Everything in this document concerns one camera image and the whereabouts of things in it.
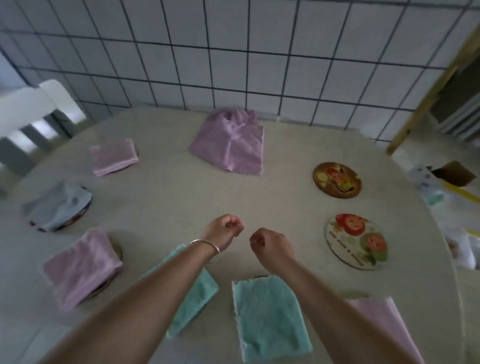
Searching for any brown cardboard box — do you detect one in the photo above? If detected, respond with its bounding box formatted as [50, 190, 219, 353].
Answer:
[431, 160, 478, 188]

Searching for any two faces round coaster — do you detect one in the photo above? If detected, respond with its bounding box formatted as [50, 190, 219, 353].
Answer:
[324, 213, 389, 272]

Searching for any golden door frame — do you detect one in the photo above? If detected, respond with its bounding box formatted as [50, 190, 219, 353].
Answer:
[386, 33, 480, 157]

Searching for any person's left hand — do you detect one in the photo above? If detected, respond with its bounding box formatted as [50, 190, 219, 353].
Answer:
[202, 213, 245, 253]

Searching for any dark blue panel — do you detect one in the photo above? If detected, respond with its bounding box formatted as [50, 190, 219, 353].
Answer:
[431, 65, 480, 121]

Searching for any white wooden chair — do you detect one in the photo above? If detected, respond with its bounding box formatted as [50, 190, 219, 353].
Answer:
[0, 78, 89, 177]

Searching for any person's right forearm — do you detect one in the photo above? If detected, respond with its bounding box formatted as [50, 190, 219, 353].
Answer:
[275, 258, 417, 364]

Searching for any person's left forearm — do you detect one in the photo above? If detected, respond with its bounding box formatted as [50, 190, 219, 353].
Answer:
[41, 241, 220, 364]

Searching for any dark brown round coaster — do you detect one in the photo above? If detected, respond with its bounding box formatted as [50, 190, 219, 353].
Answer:
[312, 161, 363, 199]

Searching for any clear plastic bag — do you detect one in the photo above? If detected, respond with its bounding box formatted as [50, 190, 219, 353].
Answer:
[419, 183, 480, 271]

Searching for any person's right hand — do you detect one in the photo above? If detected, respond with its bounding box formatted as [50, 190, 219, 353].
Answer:
[249, 227, 297, 275]

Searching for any silver bangle bracelet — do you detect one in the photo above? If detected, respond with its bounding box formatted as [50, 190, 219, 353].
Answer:
[188, 239, 222, 265]

